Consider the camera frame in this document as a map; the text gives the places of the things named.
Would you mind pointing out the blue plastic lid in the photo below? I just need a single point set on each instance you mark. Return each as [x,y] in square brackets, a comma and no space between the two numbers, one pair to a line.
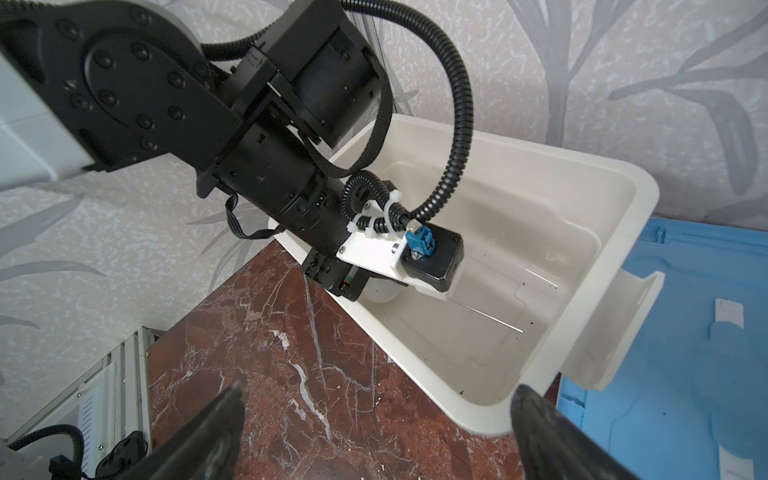
[690,398]

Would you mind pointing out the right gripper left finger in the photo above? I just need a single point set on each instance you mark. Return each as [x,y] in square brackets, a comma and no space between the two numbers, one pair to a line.
[207,447]

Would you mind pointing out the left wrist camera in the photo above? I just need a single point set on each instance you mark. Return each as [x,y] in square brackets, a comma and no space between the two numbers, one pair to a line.
[392,258]

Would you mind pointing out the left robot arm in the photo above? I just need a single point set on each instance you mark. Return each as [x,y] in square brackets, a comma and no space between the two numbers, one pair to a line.
[130,82]

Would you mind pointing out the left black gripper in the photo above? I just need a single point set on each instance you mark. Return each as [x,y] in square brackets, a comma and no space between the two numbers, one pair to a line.
[306,78]

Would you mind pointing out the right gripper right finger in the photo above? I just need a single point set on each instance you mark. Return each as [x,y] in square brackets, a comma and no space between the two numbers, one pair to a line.
[551,447]

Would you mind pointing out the white plastic bin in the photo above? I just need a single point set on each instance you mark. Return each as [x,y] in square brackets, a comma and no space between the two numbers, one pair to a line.
[542,290]

